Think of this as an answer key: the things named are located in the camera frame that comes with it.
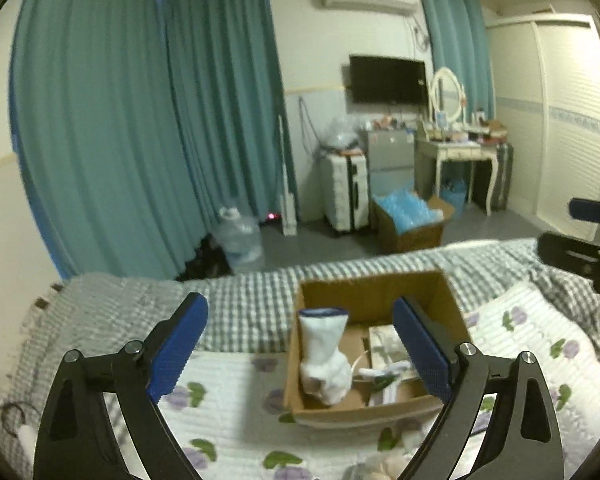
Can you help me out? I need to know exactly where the white plush sock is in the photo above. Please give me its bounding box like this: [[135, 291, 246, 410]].
[[298, 308, 354, 406]]

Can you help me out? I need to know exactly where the white suitcase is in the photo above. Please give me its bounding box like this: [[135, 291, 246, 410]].
[[320, 152, 371, 239]]

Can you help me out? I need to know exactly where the black wall television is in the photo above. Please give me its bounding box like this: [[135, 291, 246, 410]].
[[348, 54, 429, 107]]

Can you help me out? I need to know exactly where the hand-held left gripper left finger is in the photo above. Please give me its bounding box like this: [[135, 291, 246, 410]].
[[32, 292, 209, 480]]

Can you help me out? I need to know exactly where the white oval mirror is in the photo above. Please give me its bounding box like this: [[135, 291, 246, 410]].
[[428, 67, 467, 124]]

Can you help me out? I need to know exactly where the wide teal curtain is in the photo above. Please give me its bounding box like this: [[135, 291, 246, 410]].
[[8, 0, 207, 281]]

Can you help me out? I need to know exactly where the cardboard box on floor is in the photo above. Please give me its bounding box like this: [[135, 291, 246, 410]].
[[372, 194, 456, 254]]

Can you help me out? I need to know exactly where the white flat packet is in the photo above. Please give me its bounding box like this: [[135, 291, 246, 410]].
[[367, 324, 415, 362]]

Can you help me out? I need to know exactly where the dark bag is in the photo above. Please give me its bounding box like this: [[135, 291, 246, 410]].
[[176, 236, 234, 281]]

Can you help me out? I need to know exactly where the grey small fridge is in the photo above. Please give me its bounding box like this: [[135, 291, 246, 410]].
[[364, 128, 417, 200]]

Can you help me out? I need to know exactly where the white dressing table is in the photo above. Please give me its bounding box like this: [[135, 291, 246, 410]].
[[413, 136, 499, 217]]

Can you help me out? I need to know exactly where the striped storage box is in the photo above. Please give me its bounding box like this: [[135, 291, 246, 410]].
[[494, 142, 514, 212]]

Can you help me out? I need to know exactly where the black cable loop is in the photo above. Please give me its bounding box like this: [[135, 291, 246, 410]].
[[0, 402, 32, 442]]

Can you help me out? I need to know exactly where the pile of blue packets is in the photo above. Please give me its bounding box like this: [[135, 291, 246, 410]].
[[374, 184, 444, 235]]

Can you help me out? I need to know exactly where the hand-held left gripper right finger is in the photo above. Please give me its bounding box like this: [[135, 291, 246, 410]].
[[392, 296, 566, 480]]

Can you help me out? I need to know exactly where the large clear water jug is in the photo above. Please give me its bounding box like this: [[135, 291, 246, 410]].
[[214, 205, 266, 274]]

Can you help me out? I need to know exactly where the white crumpled cloth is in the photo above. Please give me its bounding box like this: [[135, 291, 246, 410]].
[[358, 360, 417, 407]]

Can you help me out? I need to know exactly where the white louvred wardrobe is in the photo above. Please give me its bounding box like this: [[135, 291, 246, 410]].
[[484, 12, 600, 242]]

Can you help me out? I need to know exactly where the cardboard box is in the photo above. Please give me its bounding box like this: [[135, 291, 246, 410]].
[[372, 194, 456, 254], [283, 270, 474, 428]]

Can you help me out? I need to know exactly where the clear bag with soft things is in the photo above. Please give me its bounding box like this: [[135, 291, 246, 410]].
[[344, 452, 417, 480]]

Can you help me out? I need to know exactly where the narrow teal curtain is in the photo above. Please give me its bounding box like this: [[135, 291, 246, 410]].
[[414, 0, 497, 122]]

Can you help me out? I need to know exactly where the clear plastic bag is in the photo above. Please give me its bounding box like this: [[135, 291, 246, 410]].
[[319, 115, 364, 154]]

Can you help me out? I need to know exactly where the blue waste bin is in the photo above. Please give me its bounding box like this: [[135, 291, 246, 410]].
[[439, 177, 469, 219]]

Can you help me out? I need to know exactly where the white floral quilt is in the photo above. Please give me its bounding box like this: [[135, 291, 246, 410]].
[[102, 280, 600, 480]]

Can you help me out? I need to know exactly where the teal corner curtain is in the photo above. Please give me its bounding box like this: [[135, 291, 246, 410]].
[[161, 0, 299, 242]]

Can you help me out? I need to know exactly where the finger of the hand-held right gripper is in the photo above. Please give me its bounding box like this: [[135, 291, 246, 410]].
[[568, 197, 600, 224], [537, 232, 600, 282]]

